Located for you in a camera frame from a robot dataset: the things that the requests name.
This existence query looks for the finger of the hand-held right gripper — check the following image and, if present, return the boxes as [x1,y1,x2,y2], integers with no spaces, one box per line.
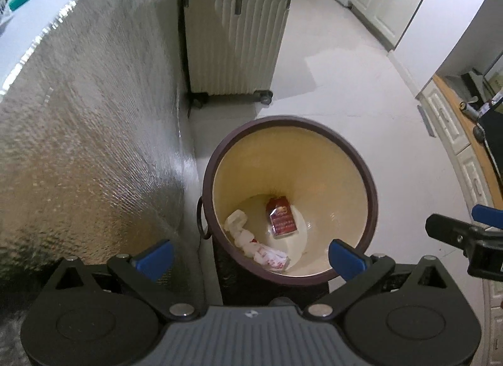
[425,213,487,251]
[471,204,503,230]

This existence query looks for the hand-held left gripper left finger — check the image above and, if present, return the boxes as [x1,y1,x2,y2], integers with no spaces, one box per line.
[41,239,199,319]

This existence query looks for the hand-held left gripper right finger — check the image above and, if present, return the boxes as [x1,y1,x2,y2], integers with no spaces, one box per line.
[304,238,461,321]

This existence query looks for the brown and cream trash bin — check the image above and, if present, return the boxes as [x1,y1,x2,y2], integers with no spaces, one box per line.
[196,115,379,286]

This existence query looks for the crumpled red-white wrapper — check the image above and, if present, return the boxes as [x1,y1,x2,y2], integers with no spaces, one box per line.
[251,242,289,271]

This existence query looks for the red snack packet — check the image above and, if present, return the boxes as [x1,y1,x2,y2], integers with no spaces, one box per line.
[265,196,297,238]

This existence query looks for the crumpled white tissue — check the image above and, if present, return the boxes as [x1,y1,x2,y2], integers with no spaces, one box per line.
[225,210,256,255]

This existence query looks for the white drawer cabinet wooden top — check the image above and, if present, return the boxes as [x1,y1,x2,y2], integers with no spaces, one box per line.
[417,71,503,213]

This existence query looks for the counter with silver foil side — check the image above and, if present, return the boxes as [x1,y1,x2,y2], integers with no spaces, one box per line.
[0,0,207,312]

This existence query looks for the white ribbed suitcase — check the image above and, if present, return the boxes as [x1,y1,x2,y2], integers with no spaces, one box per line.
[183,0,292,109]

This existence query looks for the white kitchen cabinets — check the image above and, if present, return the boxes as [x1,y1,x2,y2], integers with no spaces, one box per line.
[350,0,437,51]

